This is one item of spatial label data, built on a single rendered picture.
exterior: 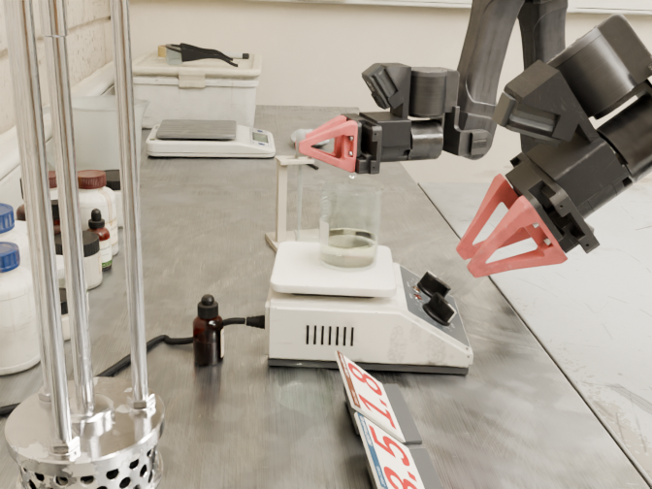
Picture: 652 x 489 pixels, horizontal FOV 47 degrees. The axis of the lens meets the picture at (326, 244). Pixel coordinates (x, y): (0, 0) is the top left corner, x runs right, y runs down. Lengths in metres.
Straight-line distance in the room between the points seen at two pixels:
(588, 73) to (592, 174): 0.08
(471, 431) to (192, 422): 0.24
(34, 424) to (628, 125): 0.50
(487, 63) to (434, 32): 1.11
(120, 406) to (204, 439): 0.28
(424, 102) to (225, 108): 0.82
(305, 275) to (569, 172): 0.26
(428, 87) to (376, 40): 1.14
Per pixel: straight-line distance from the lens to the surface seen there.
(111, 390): 0.37
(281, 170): 1.00
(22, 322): 0.74
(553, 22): 1.15
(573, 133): 0.64
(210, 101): 1.77
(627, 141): 0.66
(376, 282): 0.71
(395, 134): 1.01
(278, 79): 2.14
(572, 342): 0.84
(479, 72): 1.08
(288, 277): 0.71
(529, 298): 0.94
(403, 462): 0.59
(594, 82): 0.66
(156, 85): 1.77
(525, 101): 0.61
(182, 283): 0.92
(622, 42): 0.67
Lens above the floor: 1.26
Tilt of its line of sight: 20 degrees down
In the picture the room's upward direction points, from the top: 2 degrees clockwise
